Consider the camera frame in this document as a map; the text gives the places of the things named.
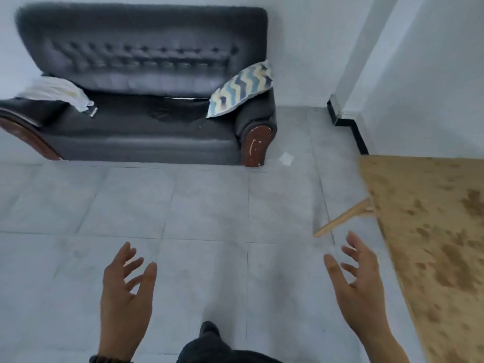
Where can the person's left hand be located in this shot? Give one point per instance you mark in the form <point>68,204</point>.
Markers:
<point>121,309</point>

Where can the black skirting board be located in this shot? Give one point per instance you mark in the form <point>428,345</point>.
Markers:
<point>353,126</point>

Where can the person's black shoe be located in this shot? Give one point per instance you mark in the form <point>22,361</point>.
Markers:
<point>209,328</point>

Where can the blue yellow zigzag pillow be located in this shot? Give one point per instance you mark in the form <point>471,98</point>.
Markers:
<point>239,90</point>

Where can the person's left thumb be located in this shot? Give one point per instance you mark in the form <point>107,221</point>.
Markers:
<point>147,283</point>

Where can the person's right hand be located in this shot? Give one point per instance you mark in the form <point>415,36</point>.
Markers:
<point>365,294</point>

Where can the white crumpled cloth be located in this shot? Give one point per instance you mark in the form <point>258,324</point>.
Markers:
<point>56,90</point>

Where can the person's left little finger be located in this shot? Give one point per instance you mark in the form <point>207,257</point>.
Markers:
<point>134,282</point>

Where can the dark grey leather sofa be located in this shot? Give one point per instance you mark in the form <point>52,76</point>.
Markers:
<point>151,75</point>

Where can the light wooden table leg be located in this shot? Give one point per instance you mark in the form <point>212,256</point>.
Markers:
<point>342,218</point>

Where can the person's right middle finger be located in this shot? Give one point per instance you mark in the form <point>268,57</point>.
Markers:
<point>349,251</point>

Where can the person's left middle finger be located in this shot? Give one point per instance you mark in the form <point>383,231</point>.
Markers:
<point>130,257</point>

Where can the person's right forearm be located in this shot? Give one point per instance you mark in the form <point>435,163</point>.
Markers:
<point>383,347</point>

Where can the person's right thumb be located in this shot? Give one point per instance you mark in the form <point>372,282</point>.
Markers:
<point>335,274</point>

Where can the person's dark trouser leg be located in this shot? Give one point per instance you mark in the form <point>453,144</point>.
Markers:
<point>223,351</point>

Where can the white paper scrap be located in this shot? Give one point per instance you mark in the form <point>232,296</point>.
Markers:
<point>286,158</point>

